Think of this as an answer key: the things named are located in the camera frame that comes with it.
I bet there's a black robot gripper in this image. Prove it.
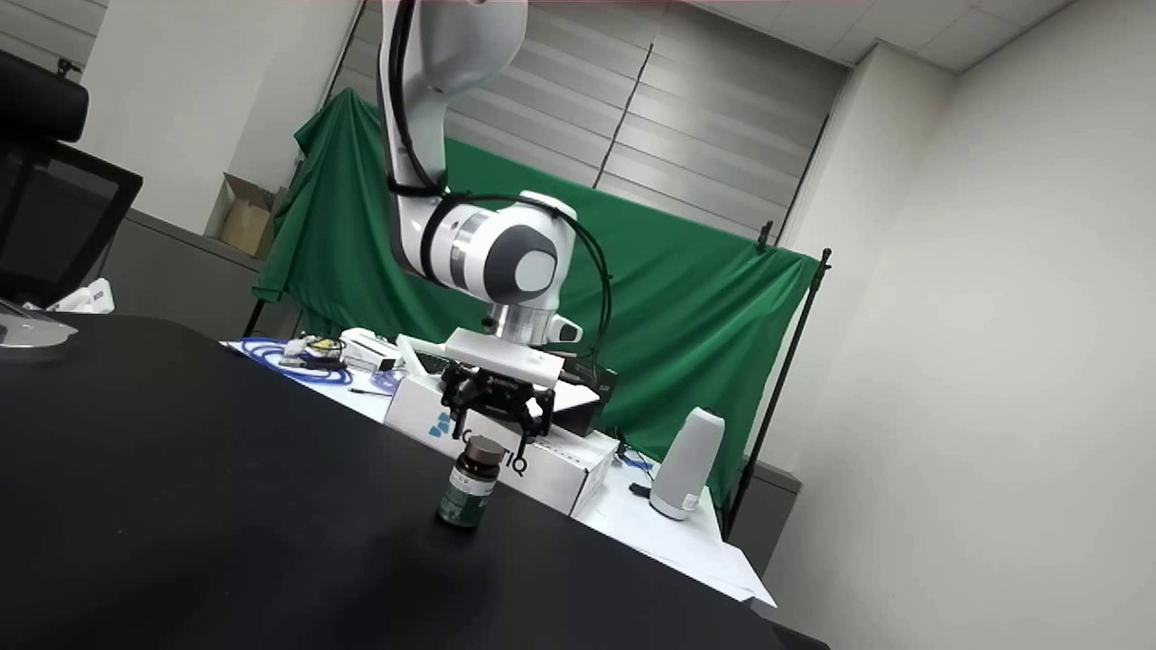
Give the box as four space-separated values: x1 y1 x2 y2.
441 360 552 478

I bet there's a green label vial black cap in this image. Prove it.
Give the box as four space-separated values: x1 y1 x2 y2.
436 437 505 529

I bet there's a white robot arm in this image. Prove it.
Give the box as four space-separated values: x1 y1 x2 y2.
381 0 588 470

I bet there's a white Robotiq cardboard box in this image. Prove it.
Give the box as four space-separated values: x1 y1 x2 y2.
383 337 613 515

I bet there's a white device on table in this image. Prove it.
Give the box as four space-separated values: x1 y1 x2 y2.
341 327 403 373

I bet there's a white speaker device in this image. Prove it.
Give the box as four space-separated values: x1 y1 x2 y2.
651 408 728 521

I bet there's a green backdrop cloth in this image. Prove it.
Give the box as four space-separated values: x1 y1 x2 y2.
252 90 817 503

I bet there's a black backdrop stand pole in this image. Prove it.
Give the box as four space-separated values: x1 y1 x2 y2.
723 244 835 539

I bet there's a crumpled white paper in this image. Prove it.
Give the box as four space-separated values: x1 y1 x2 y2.
55 279 115 315

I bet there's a blue coiled cable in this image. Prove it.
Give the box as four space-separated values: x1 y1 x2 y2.
240 337 404 396

